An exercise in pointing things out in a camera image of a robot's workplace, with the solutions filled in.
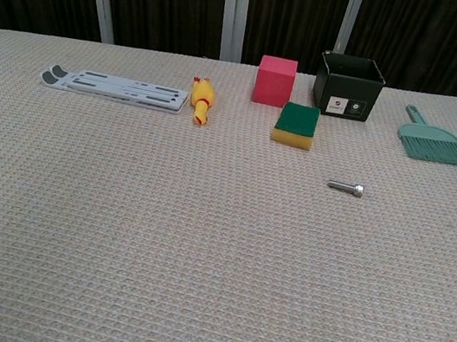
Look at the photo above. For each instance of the silver metal bolt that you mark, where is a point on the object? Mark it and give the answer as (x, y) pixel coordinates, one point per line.
(351, 186)

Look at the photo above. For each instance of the beige woven tablecloth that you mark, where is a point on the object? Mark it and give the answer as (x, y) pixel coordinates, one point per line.
(199, 241)

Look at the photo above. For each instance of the yellow rubber chicken toy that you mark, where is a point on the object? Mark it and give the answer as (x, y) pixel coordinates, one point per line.
(202, 98)

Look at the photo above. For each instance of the green and yellow sponge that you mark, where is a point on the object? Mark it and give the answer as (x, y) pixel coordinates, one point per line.
(297, 124)

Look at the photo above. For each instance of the red foam cube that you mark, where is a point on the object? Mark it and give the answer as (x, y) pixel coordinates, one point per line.
(274, 83)

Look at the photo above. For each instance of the white folding laptop stand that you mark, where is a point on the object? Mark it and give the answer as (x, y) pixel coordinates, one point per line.
(128, 90)

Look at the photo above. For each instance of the black open-top box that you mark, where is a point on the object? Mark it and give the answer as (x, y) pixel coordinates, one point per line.
(346, 95)

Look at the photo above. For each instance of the teal plastic hand brush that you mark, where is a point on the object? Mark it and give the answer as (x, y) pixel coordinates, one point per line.
(434, 146)

